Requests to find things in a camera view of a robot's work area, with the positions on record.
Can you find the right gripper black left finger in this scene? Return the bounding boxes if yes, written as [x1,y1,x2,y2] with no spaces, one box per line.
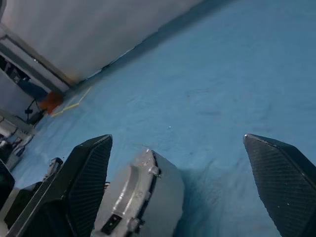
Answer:
[7,134,113,237]

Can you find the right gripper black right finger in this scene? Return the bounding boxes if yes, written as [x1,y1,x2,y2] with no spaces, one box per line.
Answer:
[242,133,316,237]

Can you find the grey motor housing copper windings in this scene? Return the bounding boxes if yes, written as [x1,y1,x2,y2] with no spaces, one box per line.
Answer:
[93,148,162,237]

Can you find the yellow tape rectangle outline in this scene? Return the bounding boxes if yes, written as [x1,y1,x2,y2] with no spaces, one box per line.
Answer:
[50,86,92,118]

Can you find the orange object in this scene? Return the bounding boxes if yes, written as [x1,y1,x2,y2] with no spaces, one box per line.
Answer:
[39,91,64,115]

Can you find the blue table cover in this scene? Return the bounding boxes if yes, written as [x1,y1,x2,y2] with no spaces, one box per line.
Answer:
[9,0,316,237]

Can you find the black stand with cable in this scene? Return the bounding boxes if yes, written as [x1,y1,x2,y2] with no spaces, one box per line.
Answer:
[24,98,44,124]

